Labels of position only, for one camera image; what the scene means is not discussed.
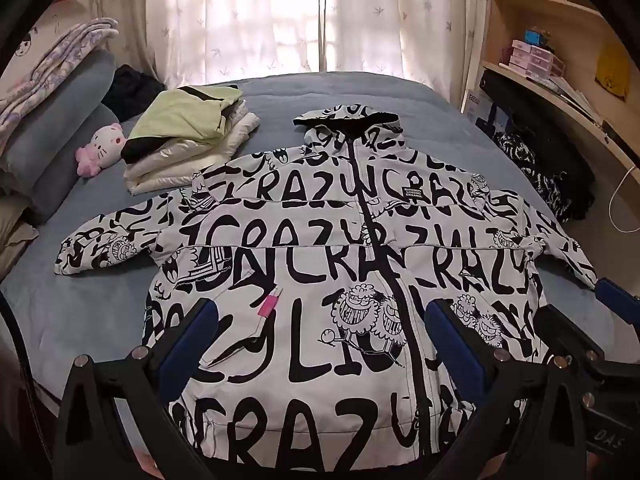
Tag purple floral blanket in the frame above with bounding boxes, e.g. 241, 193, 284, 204
0, 16, 120, 136

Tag folded shiny cream puffer jacket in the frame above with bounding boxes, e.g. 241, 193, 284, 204
124, 132, 238, 196

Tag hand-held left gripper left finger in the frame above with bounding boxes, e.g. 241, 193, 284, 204
52, 302, 218, 480

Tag bed with blue sheet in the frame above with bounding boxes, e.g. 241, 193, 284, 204
0, 71, 640, 480

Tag grey-blue pillow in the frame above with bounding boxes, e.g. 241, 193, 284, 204
30, 102, 121, 223
0, 49, 117, 176

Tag pink drawer boxes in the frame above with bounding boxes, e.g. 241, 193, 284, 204
507, 39, 566, 78

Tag wooden bookshelf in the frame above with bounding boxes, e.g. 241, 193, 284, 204
462, 0, 640, 221

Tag stack of papers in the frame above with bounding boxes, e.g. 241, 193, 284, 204
525, 72, 606, 121

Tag white labelled box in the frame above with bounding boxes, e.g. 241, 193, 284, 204
462, 91, 483, 123

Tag white cat plush toy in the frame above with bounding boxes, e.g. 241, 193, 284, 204
75, 121, 126, 178

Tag folded white puffer jacket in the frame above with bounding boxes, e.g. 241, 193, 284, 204
217, 100, 261, 158

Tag beige pillow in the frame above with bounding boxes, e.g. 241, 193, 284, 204
0, 195, 41, 281

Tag black cloth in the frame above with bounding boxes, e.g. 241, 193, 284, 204
102, 64, 166, 121

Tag white black graffiti print jacket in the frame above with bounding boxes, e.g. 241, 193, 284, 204
54, 102, 598, 480

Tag sheer white curtain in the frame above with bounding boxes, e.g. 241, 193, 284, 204
325, 0, 493, 106
107, 0, 326, 91

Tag cartoon wall sticker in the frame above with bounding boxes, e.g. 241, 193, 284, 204
12, 25, 36, 58

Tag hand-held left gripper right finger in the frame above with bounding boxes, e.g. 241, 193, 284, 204
425, 299, 596, 480

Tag white cable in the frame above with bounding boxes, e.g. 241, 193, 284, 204
607, 162, 640, 231

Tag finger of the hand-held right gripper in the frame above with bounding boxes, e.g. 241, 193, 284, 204
537, 304, 608, 376
594, 277, 640, 318

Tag folded light green jacket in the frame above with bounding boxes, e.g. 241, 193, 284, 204
122, 85, 244, 163

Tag black patterned garment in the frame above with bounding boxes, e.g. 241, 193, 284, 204
492, 130, 576, 221

